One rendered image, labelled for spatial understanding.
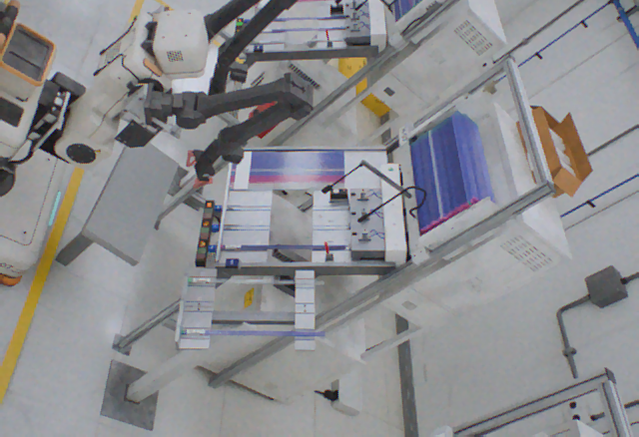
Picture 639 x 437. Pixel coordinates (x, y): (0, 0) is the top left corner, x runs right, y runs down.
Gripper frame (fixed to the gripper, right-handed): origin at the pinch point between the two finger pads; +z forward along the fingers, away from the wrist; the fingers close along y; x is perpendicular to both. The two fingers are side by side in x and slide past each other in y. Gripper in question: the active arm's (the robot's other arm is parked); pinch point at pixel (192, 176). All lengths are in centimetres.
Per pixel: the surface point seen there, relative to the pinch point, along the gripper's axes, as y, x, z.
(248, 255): -24.3, -29.2, 17.2
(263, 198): 3.1, -45.9, 14.7
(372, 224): -30, -66, -19
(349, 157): 13, -84, -9
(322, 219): -18, -59, -1
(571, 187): -44, -124, -75
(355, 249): -39, -55, -14
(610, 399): -126, -39, -86
